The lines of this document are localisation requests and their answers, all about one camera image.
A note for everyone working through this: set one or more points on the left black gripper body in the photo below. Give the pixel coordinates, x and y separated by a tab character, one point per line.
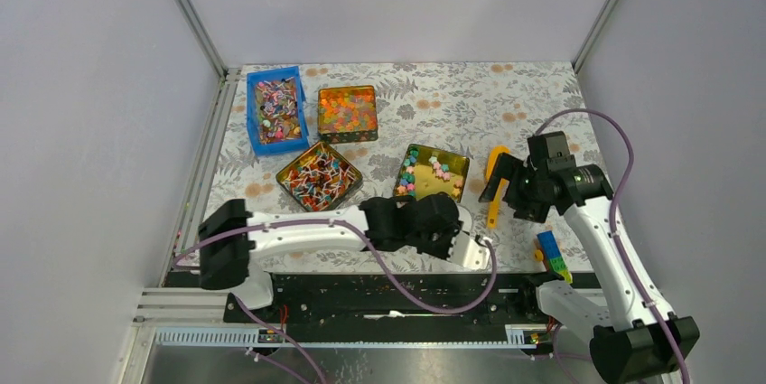
439	245

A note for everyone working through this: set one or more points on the tin of star candies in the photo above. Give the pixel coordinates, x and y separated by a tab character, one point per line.
426	171

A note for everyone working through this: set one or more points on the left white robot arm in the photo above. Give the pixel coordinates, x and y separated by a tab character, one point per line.
234	239

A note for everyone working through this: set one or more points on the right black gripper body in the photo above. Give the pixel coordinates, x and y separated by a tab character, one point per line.
524	192

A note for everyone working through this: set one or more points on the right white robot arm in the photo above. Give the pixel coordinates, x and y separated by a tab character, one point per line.
637	334

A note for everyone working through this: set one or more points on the tin of orange gummies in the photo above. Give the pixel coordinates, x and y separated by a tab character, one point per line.
347	114

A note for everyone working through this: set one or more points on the floral table mat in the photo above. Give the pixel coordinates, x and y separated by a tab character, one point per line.
464	108

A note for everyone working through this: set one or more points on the tin of lollipops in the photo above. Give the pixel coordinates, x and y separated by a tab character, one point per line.
320	178

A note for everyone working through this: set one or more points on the blue plastic candy bin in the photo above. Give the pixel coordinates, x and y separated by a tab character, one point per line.
275	117

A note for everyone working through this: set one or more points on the colourful toy block stack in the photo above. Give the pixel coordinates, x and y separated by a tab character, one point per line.
549	255

